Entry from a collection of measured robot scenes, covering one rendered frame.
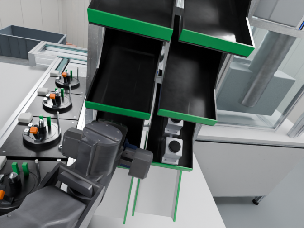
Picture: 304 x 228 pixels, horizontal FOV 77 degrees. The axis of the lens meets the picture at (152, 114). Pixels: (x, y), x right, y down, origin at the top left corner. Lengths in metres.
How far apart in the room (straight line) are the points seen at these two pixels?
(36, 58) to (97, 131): 1.53
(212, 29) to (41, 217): 0.40
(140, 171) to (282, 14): 1.17
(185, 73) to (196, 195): 0.60
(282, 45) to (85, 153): 1.23
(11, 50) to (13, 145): 1.83
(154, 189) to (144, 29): 0.50
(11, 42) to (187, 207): 2.31
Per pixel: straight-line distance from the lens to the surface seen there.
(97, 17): 0.33
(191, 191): 0.95
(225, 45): 0.37
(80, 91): 1.24
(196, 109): 0.46
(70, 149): 0.43
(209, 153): 1.45
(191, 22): 0.41
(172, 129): 0.54
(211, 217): 0.92
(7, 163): 0.85
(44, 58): 1.78
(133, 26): 0.32
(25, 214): 0.25
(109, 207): 0.65
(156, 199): 0.67
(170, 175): 0.67
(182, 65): 0.53
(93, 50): 0.46
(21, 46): 2.56
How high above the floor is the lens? 1.58
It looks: 33 degrees down
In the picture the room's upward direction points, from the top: 15 degrees clockwise
